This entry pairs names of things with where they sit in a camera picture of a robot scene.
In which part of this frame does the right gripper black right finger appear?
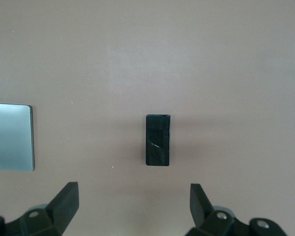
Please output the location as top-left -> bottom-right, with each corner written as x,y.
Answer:
186,183 -> 286,236

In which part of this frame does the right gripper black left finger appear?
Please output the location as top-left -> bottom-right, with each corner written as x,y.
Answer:
4,181 -> 80,236

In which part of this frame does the black smartphone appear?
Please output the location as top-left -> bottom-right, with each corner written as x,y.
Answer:
145,114 -> 172,167

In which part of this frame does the silver closed laptop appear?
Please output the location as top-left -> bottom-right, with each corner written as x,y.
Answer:
0,103 -> 36,172

